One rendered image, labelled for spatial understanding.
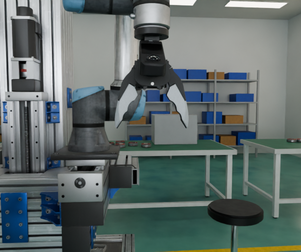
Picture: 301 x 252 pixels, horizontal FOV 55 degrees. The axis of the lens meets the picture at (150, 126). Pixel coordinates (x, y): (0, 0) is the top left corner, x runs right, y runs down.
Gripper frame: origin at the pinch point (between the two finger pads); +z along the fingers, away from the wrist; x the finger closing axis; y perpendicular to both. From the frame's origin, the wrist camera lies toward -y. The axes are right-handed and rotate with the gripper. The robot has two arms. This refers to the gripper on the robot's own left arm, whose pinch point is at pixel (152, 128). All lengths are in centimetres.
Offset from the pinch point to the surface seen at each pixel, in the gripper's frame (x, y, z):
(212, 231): -73, 207, 116
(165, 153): -30, 226, 43
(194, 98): -137, 589, -19
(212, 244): -66, 181, 115
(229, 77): -217, 591, -67
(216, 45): -202, 646, -149
